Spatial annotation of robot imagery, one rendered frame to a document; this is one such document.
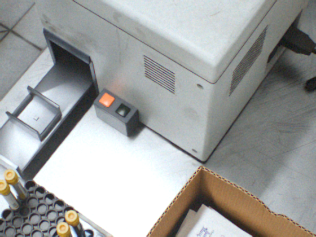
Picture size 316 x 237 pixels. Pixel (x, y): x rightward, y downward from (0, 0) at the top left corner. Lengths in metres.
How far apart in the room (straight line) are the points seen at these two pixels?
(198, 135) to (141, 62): 0.14
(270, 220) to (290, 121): 0.22
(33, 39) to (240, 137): 1.22
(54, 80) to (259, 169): 0.33
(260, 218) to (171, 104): 0.18
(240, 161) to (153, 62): 0.26
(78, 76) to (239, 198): 0.31
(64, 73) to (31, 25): 1.15
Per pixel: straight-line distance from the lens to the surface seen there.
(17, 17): 2.20
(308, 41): 1.04
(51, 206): 0.98
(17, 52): 2.14
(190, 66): 0.77
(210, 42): 0.75
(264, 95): 1.06
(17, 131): 1.01
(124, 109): 0.98
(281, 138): 1.03
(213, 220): 0.92
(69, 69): 1.03
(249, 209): 0.88
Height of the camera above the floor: 1.82
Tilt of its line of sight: 67 degrees down
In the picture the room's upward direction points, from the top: 3 degrees counter-clockwise
